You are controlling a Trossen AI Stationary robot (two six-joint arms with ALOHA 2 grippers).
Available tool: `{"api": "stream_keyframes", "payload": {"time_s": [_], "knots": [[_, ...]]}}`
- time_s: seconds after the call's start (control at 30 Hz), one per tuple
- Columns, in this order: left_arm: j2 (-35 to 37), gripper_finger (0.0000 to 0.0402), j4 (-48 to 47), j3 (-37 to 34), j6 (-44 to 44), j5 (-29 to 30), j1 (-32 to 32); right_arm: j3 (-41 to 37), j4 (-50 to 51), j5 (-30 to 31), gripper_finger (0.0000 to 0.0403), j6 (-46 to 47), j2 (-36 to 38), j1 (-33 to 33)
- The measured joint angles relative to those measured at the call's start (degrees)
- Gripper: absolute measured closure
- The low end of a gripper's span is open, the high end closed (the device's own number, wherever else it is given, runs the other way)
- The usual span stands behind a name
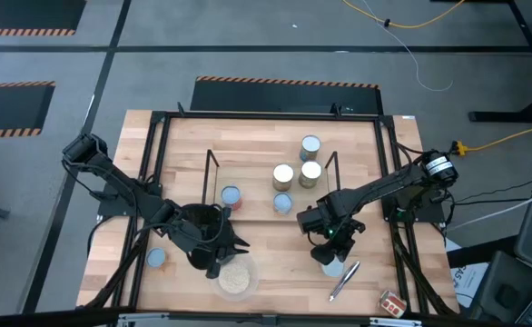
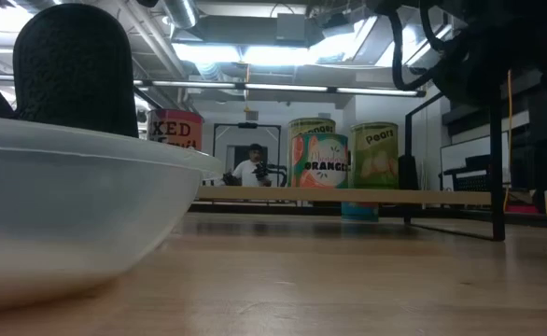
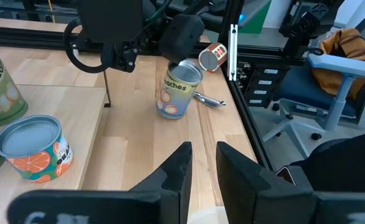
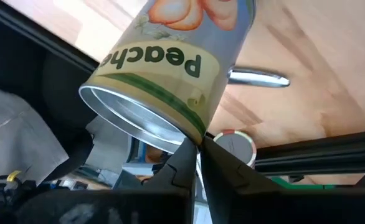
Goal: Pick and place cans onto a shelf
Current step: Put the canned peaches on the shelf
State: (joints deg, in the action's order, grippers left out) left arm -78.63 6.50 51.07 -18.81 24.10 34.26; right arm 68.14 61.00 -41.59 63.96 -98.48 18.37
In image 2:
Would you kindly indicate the mixed fruit red can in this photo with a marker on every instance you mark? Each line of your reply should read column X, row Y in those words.
column 175, row 130

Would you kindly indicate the pears green can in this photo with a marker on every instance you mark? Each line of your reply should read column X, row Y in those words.
column 374, row 156

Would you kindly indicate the flat red item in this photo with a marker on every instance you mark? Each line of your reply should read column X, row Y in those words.
column 518, row 209

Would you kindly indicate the silver ventilation duct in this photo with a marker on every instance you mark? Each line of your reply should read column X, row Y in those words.
column 180, row 11

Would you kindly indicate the wooden shelf black metal frame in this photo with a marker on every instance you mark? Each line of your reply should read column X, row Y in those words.
column 301, row 195

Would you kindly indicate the long white light bar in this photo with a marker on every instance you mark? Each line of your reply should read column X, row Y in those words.
column 278, row 87

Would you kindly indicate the person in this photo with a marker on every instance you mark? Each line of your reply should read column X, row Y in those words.
column 248, row 173

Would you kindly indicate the clear plastic bowl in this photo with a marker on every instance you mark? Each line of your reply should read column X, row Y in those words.
column 68, row 186

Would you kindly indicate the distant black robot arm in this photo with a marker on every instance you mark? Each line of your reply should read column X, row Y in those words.
column 273, row 170

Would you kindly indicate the black cabinet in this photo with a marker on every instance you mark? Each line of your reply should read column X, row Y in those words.
column 544, row 154

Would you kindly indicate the grey ceiling unit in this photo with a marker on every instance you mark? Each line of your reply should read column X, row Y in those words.
column 292, row 25

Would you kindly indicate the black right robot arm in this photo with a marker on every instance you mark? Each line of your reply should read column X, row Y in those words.
column 511, row 46

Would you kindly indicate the oranges tall green can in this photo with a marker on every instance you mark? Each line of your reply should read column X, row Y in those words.
column 311, row 125

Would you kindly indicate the black oven mitt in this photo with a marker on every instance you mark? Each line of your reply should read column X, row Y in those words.
column 75, row 70

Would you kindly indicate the black aluminium table frame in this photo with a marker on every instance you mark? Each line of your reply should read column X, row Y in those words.
column 278, row 208

